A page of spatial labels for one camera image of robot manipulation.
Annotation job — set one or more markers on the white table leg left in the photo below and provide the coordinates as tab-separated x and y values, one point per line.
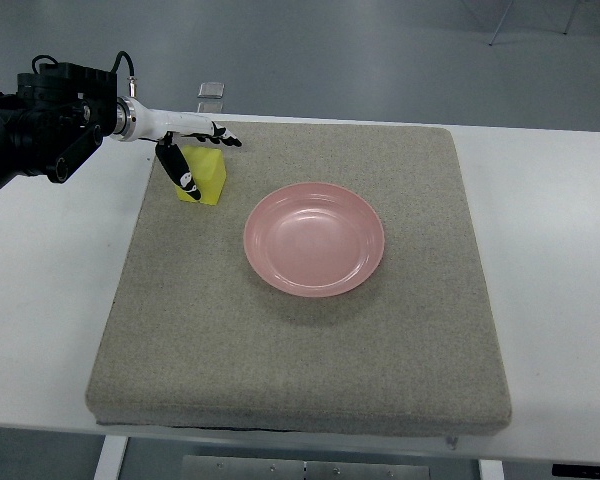
111	458

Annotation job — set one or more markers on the yellow foam block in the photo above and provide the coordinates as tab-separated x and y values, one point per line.
209	172

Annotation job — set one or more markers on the white table leg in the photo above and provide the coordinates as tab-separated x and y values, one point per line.
111	458
491	470

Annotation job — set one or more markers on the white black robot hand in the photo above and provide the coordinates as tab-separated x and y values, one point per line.
137	122

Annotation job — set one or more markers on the grey fabric cushion mat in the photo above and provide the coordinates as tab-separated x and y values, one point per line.
195	338

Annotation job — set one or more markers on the white table leg right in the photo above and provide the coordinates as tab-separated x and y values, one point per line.
491	470

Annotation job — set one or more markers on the grey metal base plate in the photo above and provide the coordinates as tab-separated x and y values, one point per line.
213	467

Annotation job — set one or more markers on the floor socket plate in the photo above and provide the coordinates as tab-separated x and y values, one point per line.
211	90

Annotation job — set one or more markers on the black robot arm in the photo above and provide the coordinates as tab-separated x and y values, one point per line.
58	117

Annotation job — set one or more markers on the black device bottom right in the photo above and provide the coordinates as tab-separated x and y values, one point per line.
576	471

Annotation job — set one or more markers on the pink plate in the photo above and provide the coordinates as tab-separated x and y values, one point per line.
314	240

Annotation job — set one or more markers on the metal chair legs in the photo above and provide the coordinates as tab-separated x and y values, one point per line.
562	19

